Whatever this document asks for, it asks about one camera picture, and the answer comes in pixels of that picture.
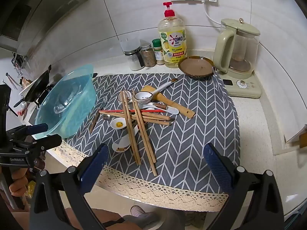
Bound pale green kettle base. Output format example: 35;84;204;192
222;71;262;99

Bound grey slipper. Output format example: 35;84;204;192
122;211;166;230

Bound person's striped sock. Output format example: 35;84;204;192
131;205;147;221

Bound brown rimmed white ceramic spoon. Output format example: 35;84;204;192
117;90;133;104

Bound plain white ceramic spoon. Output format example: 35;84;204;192
140;103;179;115

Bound white power cable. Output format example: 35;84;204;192
203;1;222;26

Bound wooden handled metal fork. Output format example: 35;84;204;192
89;96;108;134

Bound blue plastic basin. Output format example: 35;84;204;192
34;64;98;140

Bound brown print white ceramic spoon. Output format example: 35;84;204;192
112;125;140;153

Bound clear glass lid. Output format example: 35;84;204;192
48;86;93;119

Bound brown wooden chopstick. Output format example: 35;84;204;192
99;112;171;121
106;114;174;126

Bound gas stove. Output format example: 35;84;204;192
17;84;57;125

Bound yellow dish soap bottle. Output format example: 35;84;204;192
158;2;187;69

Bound metal lid spice jar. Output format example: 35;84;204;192
140;43;157;68

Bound light wooden chopstick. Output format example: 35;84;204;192
131;89;156;164
123;90;142;165
133;93;158;176
120;91;139;165

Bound steel range hood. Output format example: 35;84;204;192
0;0;90;60

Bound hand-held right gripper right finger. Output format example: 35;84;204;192
203;142;286;230

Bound pale green electric kettle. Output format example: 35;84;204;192
213;18;261;75

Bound white plate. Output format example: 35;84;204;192
19;80;36;97

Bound person's left hand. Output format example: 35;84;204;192
9;167;28;197

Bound brown ceramic plate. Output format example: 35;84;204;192
178;56;215;79

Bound grey herringbone tablecloth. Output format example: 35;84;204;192
49;73;241;212

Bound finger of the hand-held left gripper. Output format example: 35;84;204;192
32;134;63;152
6;123;49;137

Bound black wok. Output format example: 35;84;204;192
14;65;52;108

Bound white salt jar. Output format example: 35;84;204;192
124;49;142;71

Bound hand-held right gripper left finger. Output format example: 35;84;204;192
28;143;111;230

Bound yellow print white ceramic spoon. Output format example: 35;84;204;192
110;117;127;130

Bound green lid spice jar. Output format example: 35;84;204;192
152;39;165;66

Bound hanging metal utensils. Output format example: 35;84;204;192
5;71;20;90

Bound wooden spatula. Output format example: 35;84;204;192
140;85;195;119

